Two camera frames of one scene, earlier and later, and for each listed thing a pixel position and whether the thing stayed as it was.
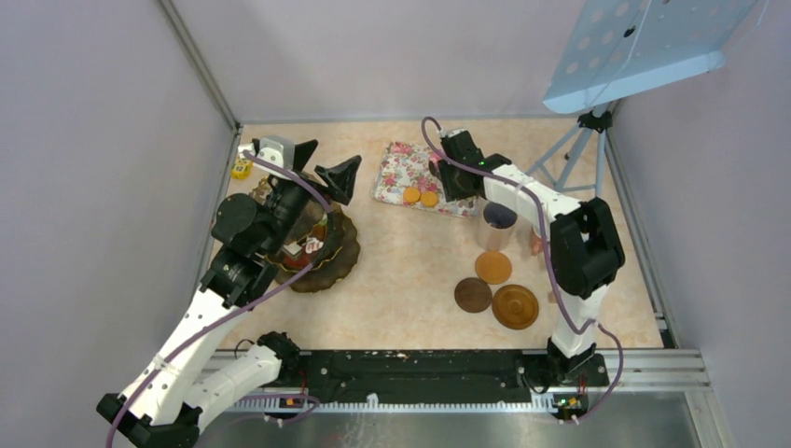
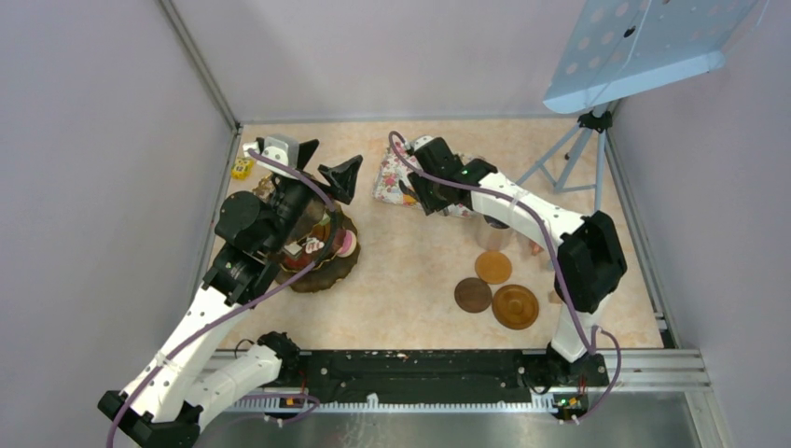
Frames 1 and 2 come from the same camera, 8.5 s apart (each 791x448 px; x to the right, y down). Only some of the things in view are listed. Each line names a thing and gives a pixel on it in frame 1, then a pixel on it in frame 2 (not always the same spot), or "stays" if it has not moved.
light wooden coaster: x=492 y=267 stays
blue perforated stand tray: x=620 y=48 stays
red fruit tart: x=319 y=231 stays
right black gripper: x=452 y=193 -> x=430 y=205
